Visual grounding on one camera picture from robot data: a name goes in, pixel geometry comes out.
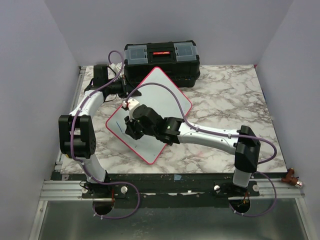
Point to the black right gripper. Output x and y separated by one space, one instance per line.
130 128

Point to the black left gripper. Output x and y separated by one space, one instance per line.
124 94

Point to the pink-framed whiteboard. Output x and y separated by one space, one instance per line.
160 99

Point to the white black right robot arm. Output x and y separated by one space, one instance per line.
242 143

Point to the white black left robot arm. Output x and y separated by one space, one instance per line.
77 137

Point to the black plastic toolbox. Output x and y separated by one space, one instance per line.
180 61

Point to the copper brass fitting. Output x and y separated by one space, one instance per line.
290 179

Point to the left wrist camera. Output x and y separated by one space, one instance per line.
116 68

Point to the black mounting rail base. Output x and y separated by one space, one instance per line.
154 190

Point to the aluminium frame rail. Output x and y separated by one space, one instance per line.
65 122

